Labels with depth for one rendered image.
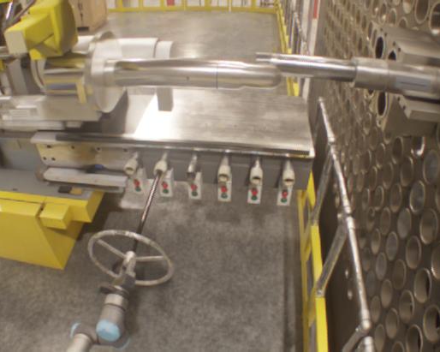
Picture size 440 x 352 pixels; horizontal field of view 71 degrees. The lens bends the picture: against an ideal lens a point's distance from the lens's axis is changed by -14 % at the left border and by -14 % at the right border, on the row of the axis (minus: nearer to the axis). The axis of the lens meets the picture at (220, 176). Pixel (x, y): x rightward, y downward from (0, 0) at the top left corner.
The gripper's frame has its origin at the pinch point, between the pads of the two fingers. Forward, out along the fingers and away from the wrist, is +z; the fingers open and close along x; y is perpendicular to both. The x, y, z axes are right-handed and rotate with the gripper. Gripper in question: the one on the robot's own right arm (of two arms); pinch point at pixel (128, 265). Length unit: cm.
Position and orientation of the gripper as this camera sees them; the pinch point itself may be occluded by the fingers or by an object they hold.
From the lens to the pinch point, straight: 154.9
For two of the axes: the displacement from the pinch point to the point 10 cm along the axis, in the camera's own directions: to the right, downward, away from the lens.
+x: 6.8, -5.0, -5.4
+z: 1.1, -6.5, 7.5
